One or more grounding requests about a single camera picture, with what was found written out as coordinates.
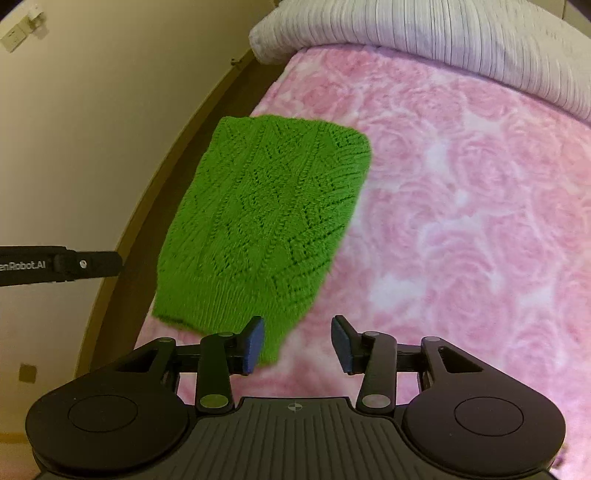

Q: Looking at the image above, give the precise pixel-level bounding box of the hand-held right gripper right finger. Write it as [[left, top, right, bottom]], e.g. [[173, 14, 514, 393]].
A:
[[331, 315, 484, 413]]

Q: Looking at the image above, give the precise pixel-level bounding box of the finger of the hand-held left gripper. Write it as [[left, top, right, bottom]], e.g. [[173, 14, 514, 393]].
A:
[[55, 250, 123, 281]]

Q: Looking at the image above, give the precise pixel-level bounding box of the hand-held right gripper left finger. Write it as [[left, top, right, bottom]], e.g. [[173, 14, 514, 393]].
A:
[[113, 316, 266, 413]]

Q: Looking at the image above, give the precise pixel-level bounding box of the green knitted vest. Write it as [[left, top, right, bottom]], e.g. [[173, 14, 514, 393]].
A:
[[151, 115, 372, 367]]

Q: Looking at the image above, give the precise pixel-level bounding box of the pink floral blanket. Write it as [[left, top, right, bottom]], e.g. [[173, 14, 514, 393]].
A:
[[139, 44, 591, 467]]

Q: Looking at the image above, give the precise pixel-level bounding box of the grey striped quilt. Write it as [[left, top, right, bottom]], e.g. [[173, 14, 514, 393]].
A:
[[249, 0, 591, 120]]

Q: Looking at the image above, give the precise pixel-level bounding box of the wooden bed frame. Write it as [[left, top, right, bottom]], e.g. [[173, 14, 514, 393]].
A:
[[85, 48, 259, 384]]

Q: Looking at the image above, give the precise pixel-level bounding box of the white wall socket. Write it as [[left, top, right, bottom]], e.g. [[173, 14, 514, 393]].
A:
[[0, 21, 29, 52]]

